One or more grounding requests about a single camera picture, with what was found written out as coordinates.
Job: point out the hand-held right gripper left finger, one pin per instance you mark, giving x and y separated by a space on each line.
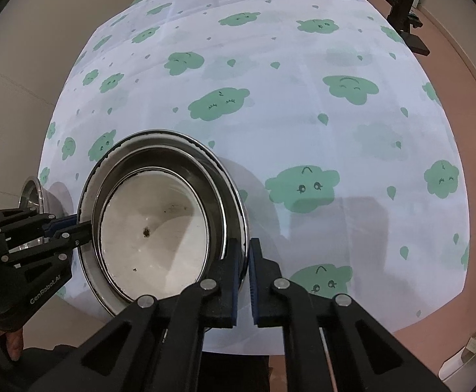
234 286

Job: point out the small steel bowl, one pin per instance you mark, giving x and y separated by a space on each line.
31 200

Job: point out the white plastic object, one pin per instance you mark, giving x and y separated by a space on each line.
458 365

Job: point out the green cloud print tablecloth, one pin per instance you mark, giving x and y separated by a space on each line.
303 130

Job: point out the person's left hand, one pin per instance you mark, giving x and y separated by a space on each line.
15 345

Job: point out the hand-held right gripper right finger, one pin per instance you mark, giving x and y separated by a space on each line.
255 286

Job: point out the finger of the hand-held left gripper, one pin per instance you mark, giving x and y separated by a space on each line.
62 224
76 232

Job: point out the large white bowl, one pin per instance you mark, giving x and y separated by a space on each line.
152 253

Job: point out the person's dark clothing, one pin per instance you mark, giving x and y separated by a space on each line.
42 369

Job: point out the medium steel bowl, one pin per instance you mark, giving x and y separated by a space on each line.
215 204

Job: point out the large steel bowl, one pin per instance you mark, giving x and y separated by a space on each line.
238 216

